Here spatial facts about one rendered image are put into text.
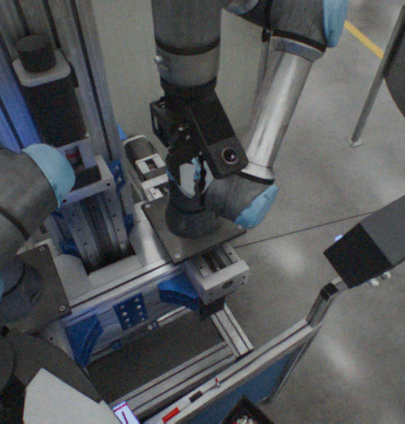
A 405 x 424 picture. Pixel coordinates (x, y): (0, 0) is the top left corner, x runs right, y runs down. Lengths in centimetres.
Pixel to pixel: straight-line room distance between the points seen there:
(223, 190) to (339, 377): 138
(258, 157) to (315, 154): 206
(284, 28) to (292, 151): 208
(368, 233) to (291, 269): 141
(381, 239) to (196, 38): 59
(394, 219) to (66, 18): 76
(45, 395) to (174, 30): 35
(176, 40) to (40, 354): 33
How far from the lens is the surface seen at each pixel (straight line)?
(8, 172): 49
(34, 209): 48
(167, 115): 54
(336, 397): 203
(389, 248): 87
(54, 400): 24
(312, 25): 84
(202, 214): 99
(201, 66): 46
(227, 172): 48
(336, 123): 322
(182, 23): 43
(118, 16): 190
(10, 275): 92
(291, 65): 85
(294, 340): 113
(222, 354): 176
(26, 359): 26
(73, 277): 114
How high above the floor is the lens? 189
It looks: 51 degrees down
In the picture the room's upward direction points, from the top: straight up
